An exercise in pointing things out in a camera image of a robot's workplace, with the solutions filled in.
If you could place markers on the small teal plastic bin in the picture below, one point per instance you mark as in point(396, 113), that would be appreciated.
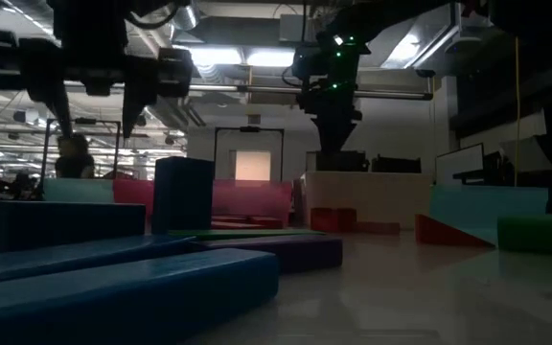
point(77, 190)

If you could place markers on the purple flat block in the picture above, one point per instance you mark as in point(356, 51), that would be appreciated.
point(295, 251)

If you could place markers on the large teal plastic bin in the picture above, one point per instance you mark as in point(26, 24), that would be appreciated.
point(477, 206)

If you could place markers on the green block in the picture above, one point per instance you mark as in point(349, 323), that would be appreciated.
point(247, 234)
point(527, 234)

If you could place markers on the red arch block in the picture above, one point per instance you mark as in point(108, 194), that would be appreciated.
point(333, 219)

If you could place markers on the black monitor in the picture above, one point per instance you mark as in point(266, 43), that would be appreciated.
point(396, 164)
point(348, 164)

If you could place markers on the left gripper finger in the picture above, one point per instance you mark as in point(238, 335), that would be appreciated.
point(134, 105)
point(60, 110)

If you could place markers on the grey ceiling box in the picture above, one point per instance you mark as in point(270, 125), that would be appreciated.
point(290, 26)

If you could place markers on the white plastic bin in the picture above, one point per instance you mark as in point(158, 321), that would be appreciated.
point(376, 196)

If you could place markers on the blue cube block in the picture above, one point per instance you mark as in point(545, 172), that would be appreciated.
point(182, 191)

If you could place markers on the black metal frame stand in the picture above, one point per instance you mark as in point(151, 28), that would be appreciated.
point(249, 129)
point(46, 158)

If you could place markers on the white glossy table mat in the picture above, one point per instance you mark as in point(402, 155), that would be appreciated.
point(400, 297)

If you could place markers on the large pink plastic bin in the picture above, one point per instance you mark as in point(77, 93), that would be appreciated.
point(257, 199)

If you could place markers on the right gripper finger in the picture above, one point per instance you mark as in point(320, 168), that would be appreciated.
point(328, 136)
point(345, 134)

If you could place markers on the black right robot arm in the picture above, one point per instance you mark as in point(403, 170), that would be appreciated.
point(400, 16)

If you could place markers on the person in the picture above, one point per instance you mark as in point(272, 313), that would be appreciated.
point(75, 158)

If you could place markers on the white ceiling unit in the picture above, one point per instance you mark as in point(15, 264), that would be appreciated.
point(472, 14)

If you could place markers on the small pink plastic bin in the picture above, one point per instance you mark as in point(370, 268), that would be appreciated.
point(132, 191)

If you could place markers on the white board panel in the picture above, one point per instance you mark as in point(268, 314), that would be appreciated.
point(460, 163)

